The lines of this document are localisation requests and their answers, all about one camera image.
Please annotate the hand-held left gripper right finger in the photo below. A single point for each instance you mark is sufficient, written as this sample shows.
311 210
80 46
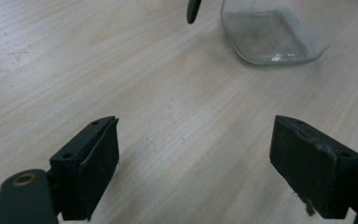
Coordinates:
317 165

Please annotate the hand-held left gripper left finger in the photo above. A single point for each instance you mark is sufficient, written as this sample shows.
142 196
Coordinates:
84 168

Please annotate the square glass jar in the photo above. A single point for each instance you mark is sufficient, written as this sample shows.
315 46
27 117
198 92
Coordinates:
267 37

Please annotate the slim black rounded object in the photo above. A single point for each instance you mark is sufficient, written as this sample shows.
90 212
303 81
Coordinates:
193 11

